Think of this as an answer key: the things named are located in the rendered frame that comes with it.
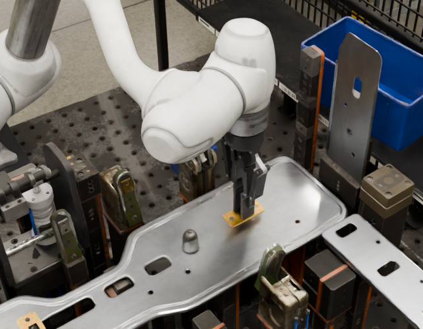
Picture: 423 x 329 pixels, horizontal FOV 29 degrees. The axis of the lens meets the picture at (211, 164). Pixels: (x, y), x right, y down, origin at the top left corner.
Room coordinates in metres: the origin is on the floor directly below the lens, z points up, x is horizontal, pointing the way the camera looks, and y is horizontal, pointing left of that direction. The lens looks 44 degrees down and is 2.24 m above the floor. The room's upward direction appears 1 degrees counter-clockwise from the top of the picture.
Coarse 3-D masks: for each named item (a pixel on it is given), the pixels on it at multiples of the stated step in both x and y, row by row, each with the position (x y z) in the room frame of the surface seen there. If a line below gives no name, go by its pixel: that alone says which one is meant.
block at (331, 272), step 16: (320, 256) 1.04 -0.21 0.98; (304, 272) 1.02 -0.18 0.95; (320, 272) 1.00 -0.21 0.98; (336, 272) 0.99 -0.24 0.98; (352, 272) 0.99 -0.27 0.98; (304, 288) 1.01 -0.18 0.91; (320, 288) 0.97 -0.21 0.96; (336, 288) 0.96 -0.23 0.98; (352, 288) 0.98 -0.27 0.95; (320, 304) 0.97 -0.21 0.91; (336, 304) 0.96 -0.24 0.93; (320, 320) 0.97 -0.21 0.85; (336, 320) 0.98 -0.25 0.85
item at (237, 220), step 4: (256, 200) 1.15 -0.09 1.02; (256, 204) 1.14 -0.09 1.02; (256, 208) 1.13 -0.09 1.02; (260, 208) 1.13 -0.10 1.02; (228, 212) 1.12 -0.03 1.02; (232, 212) 1.12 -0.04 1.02; (236, 212) 1.12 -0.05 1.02; (256, 212) 1.12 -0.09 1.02; (260, 212) 1.12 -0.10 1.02; (224, 216) 1.11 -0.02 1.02; (228, 216) 1.11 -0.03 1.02; (232, 216) 1.11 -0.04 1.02; (236, 216) 1.11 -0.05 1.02; (252, 216) 1.11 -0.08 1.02; (228, 220) 1.10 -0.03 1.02; (232, 220) 1.10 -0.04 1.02; (236, 220) 1.10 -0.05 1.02; (240, 220) 1.10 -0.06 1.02; (244, 220) 1.10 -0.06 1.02; (232, 224) 1.09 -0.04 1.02; (236, 224) 1.09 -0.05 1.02
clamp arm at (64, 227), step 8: (56, 216) 1.05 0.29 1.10; (64, 216) 1.05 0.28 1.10; (56, 224) 1.04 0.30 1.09; (64, 224) 1.04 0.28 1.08; (72, 224) 1.05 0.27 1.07; (56, 232) 1.03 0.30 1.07; (64, 232) 1.04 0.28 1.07; (72, 232) 1.05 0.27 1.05; (56, 240) 1.04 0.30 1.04; (64, 240) 1.04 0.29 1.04; (72, 240) 1.04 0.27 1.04; (64, 248) 1.03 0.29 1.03; (72, 248) 1.04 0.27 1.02; (64, 256) 1.02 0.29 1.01; (72, 256) 1.03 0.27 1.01; (80, 256) 1.04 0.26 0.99
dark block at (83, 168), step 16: (80, 160) 1.18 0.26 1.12; (80, 176) 1.13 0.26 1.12; (96, 176) 1.14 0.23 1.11; (80, 192) 1.12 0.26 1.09; (96, 192) 1.14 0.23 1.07; (96, 208) 1.14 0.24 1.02; (96, 224) 1.14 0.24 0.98; (96, 240) 1.13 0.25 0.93; (96, 256) 1.13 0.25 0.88; (96, 272) 1.13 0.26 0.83
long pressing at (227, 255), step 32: (288, 160) 1.29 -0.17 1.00; (224, 192) 1.20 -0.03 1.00; (288, 192) 1.20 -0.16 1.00; (320, 192) 1.19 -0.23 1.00; (160, 224) 1.11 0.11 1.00; (192, 224) 1.11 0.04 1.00; (224, 224) 1.11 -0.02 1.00; (256, 224) 1.11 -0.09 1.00; (288, 224) 1.11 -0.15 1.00; (320, 224) 1.10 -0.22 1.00; (128, 256) 1.03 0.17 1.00; (160, 256) 1.03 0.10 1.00; (192, 256) 1.03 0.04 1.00; (224, 256) 1.03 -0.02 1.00; (256, 256) 1.02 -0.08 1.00; (96, 288) 0.95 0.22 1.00; (160, 288) 0.95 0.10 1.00; (192, 288) 0.95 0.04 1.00; (224, 288) 0.95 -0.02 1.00; (0, 320) 0.89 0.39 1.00; (96, 320) 0.88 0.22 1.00; (128, 320) 0.88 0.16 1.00
